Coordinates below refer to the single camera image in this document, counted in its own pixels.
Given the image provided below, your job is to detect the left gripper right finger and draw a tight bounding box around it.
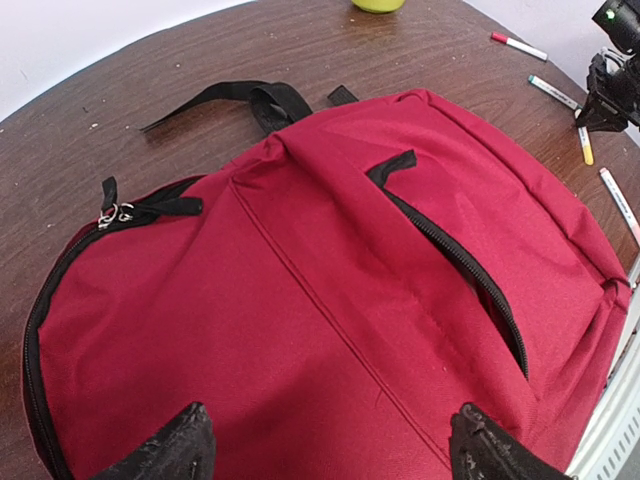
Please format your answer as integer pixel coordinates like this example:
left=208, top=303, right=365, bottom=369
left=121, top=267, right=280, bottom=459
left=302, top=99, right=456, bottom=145
left=449, top=403, right=569, bottom=480

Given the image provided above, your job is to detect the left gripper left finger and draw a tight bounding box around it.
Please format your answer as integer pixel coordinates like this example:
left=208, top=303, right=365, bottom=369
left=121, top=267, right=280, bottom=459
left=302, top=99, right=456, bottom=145
left=94, top=402, right=216, bottom=480

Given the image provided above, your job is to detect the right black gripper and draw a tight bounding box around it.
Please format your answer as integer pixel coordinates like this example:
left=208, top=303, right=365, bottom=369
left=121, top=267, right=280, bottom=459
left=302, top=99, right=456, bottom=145
left=576, top=0, right=639, bottom=132

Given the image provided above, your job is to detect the yellow-capped white marker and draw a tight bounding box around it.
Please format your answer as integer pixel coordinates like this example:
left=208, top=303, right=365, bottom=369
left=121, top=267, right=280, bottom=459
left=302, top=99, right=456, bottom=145
left=578, top=127, right=594, bottom=166

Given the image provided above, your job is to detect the teal-capped white marker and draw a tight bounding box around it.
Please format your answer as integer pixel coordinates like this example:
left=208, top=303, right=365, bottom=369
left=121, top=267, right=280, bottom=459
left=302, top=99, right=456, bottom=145
left=528, top=75, right=581, bottom=111

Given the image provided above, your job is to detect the pink-capped white marker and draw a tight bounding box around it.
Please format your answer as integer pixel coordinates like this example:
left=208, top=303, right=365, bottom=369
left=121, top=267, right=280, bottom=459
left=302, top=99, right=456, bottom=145
left=599, top=167, right=640, bottom=245

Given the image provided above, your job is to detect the red backpack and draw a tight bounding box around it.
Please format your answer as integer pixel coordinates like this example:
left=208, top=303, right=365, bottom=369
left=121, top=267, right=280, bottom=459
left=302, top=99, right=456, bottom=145
left=23, top=82, right=631, bottom=479

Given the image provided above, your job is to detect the red-capped white marker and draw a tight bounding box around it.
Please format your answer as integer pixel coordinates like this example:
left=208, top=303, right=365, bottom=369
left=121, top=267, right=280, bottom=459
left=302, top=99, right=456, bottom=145
left=490, top=32, right=548, bottom=62

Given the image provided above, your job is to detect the yellow-green plastic bowl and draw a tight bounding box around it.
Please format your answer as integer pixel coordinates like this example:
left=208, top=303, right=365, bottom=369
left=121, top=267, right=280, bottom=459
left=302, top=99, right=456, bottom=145
left=352, top=0, right=405, bottom=14

